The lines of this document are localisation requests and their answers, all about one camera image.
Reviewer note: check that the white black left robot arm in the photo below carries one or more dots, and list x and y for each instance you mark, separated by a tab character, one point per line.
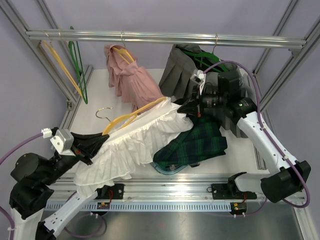
34	174

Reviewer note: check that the aluminium frame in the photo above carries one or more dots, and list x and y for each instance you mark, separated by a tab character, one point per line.
299	47

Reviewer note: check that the grey pleated skirt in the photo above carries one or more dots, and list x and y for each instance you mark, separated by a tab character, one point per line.
182	72

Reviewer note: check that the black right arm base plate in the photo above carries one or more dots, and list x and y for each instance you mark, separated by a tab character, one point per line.
221	191

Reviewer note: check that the green hanger of plaid skirt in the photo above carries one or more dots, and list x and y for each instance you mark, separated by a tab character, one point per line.
81	84

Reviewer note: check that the yellow hanger of white skirt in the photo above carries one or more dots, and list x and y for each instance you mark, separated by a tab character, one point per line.
130	116

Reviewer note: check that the teal plastic basin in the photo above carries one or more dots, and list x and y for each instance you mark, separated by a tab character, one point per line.
160	169

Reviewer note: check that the yellow hanger of pink skirt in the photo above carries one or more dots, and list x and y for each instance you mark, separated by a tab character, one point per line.
123	52

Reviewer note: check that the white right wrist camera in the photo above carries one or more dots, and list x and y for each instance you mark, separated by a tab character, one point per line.
198	80

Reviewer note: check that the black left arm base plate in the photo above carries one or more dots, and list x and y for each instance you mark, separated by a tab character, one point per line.
114	192

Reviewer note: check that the white slotted cable duct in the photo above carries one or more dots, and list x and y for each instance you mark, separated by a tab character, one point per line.
119	206

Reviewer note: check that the yellow plastic hanger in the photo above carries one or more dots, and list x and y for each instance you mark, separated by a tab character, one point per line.
57	58

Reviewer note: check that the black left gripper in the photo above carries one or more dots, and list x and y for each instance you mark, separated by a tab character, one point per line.
85	146

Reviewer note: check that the navy white plaid skirt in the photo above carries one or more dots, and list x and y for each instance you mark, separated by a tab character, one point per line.
179	167

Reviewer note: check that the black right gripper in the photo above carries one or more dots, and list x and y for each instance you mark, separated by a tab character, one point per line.
193	105

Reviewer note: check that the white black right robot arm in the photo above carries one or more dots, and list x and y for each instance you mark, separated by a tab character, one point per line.
287	175

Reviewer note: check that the pink pleated skirt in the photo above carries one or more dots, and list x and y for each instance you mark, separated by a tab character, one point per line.
132	82

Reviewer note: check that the green navy plaid skirt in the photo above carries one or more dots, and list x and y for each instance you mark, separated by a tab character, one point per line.
204	141

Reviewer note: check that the green plastic hanger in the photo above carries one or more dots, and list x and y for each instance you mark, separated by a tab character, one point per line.
202	59

